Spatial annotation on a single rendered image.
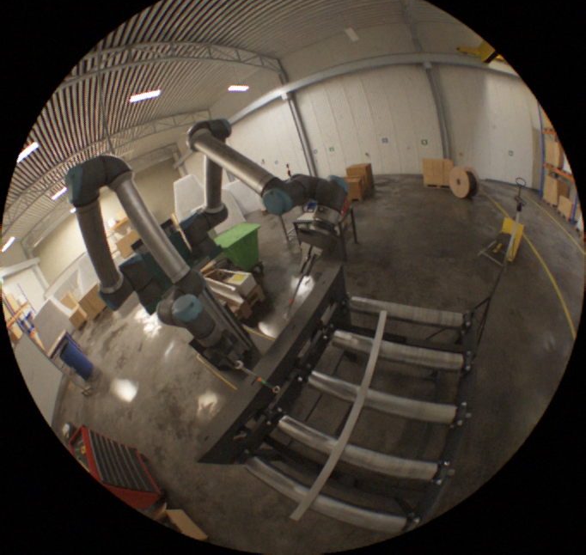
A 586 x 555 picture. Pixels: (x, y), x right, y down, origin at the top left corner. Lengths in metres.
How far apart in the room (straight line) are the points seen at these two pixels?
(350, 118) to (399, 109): 2.59
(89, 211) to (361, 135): 10.39
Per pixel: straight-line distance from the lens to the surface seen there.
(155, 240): 0.69
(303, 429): 0.98
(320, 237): 0.61
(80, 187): 0.71
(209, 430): 0.88
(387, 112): 10.35
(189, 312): 0.55
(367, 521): 1.05
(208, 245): 1.24
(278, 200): 0.56
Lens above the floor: 1.86
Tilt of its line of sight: 32 degrees down
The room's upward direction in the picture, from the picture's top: 19 degrees counter-clockwise
